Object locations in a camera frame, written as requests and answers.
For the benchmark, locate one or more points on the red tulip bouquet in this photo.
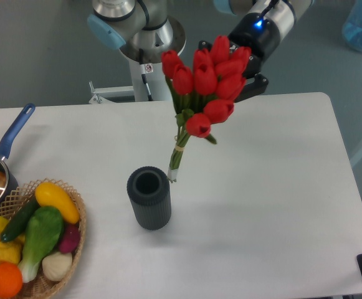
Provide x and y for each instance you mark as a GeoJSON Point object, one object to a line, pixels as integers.
{"type": "Point", "coordinates": [204, 94]}

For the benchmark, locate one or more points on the woven wicker basket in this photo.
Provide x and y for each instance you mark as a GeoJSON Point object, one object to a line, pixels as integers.
{"type": "Point", "coordinates": [41, 287]}

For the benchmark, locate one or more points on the dark grey ribbed vase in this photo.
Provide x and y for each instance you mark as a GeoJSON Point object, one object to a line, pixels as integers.
{"type": "Point", "coordinates": [149, 192]}

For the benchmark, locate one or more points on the orange fruit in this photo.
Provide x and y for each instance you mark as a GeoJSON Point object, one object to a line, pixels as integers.
{"type": "Point", "coordinates": [10, 280]}

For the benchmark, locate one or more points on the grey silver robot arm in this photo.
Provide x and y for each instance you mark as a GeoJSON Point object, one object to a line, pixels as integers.
{"type": "Point", "coordinates": [143, 30]}

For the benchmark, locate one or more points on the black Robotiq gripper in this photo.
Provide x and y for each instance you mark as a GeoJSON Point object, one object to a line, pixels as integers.
{"type": "Point", "coordinates": [262, 36]}

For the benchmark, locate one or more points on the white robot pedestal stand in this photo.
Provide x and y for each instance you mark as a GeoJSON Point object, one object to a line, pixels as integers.
{"type": "Point", "coordinates": [148, 84]}

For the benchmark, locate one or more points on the white garlic bulb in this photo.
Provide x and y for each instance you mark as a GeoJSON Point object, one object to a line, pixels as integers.
{"type": "Point", "coordinates": [56, 265]}

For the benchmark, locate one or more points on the green bok choy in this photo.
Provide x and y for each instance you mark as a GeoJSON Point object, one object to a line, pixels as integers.
{"type": "Point", "coordinates": [42, 234]}

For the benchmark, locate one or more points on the dark green cucumber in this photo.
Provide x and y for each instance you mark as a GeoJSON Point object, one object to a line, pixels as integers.
{"type": "Point", "coordinates": [17, 225]}

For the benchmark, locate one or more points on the yellow squash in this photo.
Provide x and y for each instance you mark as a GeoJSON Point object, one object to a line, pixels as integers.
{"type": "Point", "coordinates": [50, 194]}

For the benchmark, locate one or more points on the blue handled saucepan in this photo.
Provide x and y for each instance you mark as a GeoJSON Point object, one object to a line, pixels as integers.
{"type": "Point", "coordinates": [6, 145]}

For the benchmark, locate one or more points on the purple red onion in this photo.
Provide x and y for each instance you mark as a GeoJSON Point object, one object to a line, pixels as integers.
{"type": "Point", "coordinates": [69, 240]}

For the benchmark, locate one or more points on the yellow bell pepper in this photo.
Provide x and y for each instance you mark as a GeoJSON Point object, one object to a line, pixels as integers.
{"type": "Point", "coordinates": [0, 252]}

